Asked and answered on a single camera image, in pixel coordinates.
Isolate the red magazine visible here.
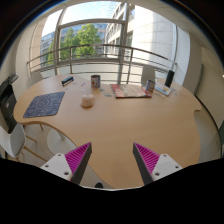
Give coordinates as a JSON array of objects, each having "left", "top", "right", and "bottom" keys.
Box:
[{"left": 109, "top": 83, "right": 153, "bottom": 99}]

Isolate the dark blue patterned mouse pad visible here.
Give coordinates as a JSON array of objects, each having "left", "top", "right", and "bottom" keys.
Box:
[{"left": 22, "top": 91, "right": 66, "bottom": 119}]

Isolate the beige computer mouse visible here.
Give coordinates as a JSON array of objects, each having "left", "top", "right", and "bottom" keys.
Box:
[{"left": 80, "top": 93, "right": 95, "bottom": 109}]

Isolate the colourful booklet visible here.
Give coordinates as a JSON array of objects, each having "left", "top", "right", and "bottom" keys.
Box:
[{"left": 153, "top": 82, "right": 174, "bottom": 97}]

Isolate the metal balcony railing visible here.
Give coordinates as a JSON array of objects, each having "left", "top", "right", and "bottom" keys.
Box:
[{"left": 26, "top": 43, "right": 178, "bottom": 84}]

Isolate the black bottle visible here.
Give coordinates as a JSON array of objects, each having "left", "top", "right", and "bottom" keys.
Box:
[{"left": 164, "top": 69, "right": 176, "bottom": 88}]

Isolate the small printed cup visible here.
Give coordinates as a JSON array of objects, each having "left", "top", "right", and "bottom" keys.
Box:
[{"left": 145, "top": 79, "right": 156, "bottom": 94}]

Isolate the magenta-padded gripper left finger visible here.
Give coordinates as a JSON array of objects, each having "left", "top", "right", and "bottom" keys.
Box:
[{"left": 40, "top": 142, "right": 93, "bottom": 186}]

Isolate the black whiteboard eraser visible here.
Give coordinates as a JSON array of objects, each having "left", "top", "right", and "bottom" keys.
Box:
[{"left": 61, "top": 75, "right": 75, "bottom": 87}]

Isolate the black and white office printer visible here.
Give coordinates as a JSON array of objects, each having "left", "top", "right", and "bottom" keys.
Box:
[{"left": 0, "top": 73, "right": 20, "bottom": 134}]

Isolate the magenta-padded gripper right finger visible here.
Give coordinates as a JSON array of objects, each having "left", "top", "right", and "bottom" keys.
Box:
[{"left": 132, "top": 142, "right": 184, "bottom": 186}]

